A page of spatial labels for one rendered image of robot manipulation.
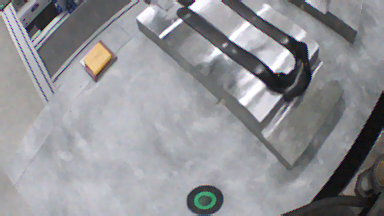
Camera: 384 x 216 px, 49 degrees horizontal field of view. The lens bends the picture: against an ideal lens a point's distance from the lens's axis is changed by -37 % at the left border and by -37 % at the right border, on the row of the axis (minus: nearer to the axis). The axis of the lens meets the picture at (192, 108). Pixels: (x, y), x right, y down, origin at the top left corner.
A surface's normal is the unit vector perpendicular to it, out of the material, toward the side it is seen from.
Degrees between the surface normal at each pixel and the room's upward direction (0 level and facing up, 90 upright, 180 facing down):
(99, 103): 0
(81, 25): 0
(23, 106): 0
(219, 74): 26
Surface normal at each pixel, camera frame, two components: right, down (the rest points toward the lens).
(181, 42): 0.00, -0.22
